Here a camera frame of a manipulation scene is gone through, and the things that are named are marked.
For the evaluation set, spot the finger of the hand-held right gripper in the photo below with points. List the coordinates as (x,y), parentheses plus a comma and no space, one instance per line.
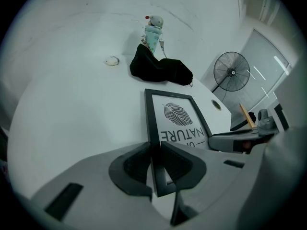
(227,140)

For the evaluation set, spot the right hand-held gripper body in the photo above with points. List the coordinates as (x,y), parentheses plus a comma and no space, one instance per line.
(287,164)

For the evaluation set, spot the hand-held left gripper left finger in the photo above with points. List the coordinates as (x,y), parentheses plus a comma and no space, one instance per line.
(96,176)

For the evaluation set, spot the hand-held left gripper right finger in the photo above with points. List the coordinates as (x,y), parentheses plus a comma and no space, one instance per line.
(216,181)

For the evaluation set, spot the black picture frame leaf print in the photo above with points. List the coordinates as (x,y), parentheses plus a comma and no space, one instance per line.
(175,118)

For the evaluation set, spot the wooden strip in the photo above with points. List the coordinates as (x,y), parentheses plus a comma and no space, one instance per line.
(247,116)

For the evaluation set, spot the black standing fan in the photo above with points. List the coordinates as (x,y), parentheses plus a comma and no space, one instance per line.
(231,71)

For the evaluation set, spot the black cloth bag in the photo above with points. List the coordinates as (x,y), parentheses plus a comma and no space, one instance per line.
(157,69)

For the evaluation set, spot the small white earbud case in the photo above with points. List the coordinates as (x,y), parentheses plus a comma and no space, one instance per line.
(111,60)

